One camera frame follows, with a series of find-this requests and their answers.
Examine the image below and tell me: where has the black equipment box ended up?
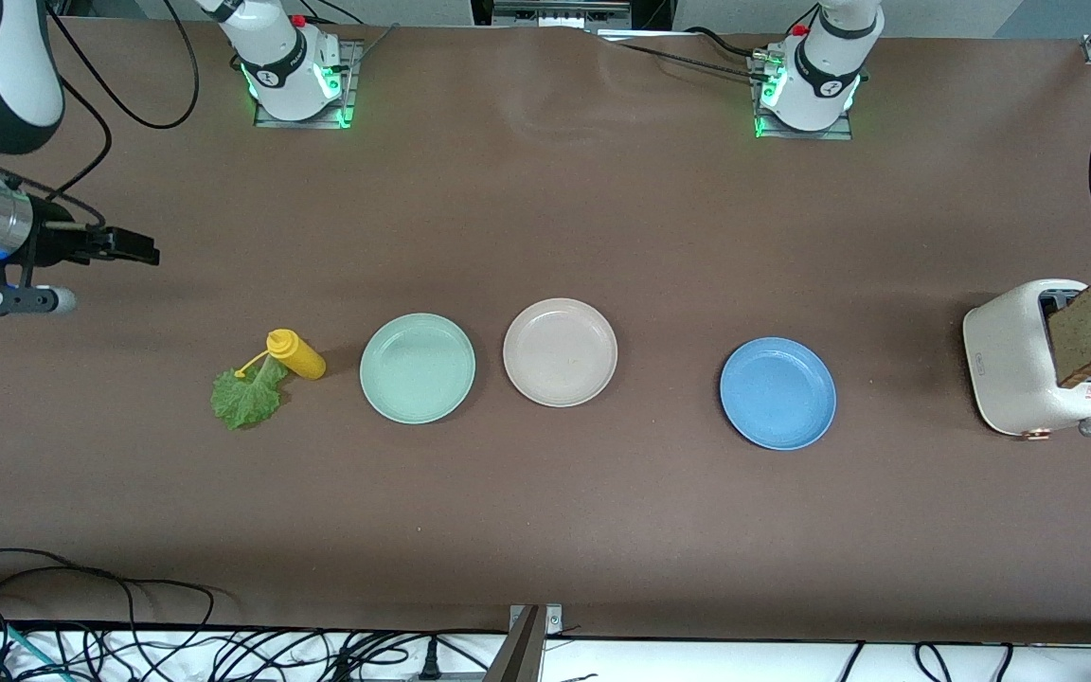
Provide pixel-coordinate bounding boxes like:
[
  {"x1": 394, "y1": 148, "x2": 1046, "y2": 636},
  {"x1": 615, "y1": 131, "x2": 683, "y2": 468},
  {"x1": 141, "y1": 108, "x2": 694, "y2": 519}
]
[{"x1": 470, "y1": 0, "x2": 674, "y2": 29}]

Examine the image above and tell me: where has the black cable loop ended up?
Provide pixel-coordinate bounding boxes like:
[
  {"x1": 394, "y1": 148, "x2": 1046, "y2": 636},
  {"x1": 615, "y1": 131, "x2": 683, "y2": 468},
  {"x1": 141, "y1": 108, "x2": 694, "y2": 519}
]
[{"x1": 0, "y1": 547, "x2": 217, "y2": 631}]

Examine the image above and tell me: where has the yellow mustard squeeze bottle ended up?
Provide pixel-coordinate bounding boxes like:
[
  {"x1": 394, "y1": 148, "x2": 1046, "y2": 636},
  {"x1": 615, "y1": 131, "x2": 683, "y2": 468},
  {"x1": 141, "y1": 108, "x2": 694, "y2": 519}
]
[{"x1": 235, "y1": 329, "x2": 327, "y2": 382}]

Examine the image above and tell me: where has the aluminium profile post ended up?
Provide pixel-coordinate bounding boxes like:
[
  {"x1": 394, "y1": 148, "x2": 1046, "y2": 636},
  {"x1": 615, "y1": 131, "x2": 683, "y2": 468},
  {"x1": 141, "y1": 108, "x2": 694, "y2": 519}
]
[{"x1": 491, "y1": 603, "x2": 565, "y2": 682}]

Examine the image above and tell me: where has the blue plate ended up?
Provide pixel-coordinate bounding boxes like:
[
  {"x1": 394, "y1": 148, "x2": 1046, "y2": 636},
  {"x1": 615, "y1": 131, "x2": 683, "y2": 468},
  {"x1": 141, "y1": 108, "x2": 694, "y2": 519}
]
[{"x1": 719, "y1": 337, "x2": 837, "y2": 452}]

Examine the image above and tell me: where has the thick black table cable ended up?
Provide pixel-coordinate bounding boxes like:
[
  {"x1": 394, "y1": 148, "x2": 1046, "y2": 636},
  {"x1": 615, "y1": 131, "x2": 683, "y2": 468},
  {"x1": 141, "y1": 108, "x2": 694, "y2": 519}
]
[{"x1": 683, "y1": 27, "x2": 764, "y2": 60}]

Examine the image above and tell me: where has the white two-slot toaster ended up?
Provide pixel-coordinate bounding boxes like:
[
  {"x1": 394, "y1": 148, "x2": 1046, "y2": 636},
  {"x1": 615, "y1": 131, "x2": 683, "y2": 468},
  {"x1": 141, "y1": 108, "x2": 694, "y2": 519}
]
[{"x1": 962, "y1": 278, "x2": 1091, "y2": 439}]

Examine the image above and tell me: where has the thin braided black cable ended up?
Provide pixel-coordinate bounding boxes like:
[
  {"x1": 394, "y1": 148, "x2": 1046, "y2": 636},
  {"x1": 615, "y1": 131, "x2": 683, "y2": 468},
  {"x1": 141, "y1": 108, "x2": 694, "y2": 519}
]
[{"x1": 602, "y1": 40, "x2": 774, "y2": 84}]

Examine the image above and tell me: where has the green lettuce leaf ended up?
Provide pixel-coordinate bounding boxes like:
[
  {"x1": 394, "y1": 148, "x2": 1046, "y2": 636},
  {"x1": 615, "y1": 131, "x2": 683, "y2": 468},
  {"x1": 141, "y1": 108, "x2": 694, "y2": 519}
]
[{"x1": 210, "y1": 355, "x2": 289, "y2": 431}]

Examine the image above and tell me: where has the beige plate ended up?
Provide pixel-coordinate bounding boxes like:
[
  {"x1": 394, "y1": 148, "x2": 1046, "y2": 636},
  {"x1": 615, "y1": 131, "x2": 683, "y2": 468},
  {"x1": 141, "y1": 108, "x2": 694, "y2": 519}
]
[{"x1": 502, "y1": 297, "x2": 619, "y2": 408}]

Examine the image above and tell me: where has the long black arm cable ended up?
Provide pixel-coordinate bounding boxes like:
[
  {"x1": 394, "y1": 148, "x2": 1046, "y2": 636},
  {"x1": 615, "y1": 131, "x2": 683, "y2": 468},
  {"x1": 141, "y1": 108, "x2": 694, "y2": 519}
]
[{"x1": 46, "y1": 0, "x2": 202, "y2": 131}]

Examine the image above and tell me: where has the mint green plate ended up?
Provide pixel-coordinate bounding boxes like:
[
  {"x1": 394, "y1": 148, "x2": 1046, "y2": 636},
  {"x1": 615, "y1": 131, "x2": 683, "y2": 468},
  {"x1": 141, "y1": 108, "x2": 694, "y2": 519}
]
[{"x1": 359, "y1": 313, "x2": 476, "y2": 425}]

